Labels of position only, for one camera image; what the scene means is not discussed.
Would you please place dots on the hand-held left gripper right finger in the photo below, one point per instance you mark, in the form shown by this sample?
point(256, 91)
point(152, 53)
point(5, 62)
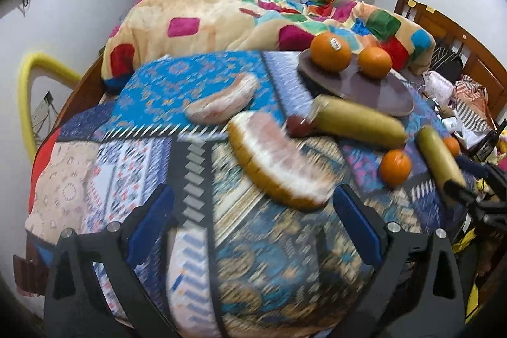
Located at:
point(356, 227)

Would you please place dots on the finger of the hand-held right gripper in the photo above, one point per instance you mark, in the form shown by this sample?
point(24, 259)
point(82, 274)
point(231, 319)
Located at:
point(457, 190)
point(472, 166)

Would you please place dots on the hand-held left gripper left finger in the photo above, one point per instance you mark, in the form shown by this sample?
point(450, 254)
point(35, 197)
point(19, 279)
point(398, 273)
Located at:
point(152, 225)

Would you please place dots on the short yellow-green banana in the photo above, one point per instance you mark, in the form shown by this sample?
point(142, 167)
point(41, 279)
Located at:
point(439, 158)

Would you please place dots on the large pomelo slice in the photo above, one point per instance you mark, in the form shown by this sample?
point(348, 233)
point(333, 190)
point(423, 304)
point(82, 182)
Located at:
point(277, 160)

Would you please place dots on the yellow toy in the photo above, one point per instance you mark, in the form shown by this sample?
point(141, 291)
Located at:
point(485, 189)

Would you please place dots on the dark glass bottle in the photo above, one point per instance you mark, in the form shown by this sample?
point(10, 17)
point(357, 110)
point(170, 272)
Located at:
point(489, 143)

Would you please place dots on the small tangerine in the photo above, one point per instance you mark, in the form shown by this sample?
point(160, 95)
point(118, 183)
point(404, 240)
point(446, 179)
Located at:
point(451, 146)
point(395, 167)

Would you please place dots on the striped cloth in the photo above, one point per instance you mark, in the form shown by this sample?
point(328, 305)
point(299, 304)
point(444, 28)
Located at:
point(471, 110)

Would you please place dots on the pink quilted bag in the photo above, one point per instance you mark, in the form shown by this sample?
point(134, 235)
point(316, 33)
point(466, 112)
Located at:
point(437, 86)

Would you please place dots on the long yellow-green banana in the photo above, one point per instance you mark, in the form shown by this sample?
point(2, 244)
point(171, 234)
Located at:
point(358, 122)

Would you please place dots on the black bag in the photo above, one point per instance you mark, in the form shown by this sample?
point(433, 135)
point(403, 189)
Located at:
point(446, 61)

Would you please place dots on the dark red apple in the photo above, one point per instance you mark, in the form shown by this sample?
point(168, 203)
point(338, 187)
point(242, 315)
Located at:
point(299, 125)

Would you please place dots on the wooden headboard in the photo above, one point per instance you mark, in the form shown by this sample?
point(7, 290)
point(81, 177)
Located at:
point(463, 33)

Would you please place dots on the brown round plate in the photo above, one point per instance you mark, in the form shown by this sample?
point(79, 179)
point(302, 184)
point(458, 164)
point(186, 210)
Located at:
point(356, 88)

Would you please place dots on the plain orange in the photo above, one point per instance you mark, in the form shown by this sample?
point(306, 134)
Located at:
point(374, 63)

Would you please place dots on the small pomelo slice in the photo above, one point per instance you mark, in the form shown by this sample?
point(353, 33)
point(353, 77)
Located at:
point(222, 100)

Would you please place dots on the white paper bag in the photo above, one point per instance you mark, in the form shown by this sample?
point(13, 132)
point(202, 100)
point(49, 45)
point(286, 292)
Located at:
point(42, 111)

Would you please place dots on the large orange with sticker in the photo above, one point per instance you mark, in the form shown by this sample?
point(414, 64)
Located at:
point(330, 51)

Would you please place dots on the colourful patchwork blanket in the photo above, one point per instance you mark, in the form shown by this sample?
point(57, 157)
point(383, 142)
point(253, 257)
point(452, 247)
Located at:
point(222, 21)

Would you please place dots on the wooden bed frame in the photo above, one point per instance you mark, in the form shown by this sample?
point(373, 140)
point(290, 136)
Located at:
point(81, 90)

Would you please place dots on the yellow chair frame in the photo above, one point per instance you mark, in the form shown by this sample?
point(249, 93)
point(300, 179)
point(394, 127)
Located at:
point(35, 64)

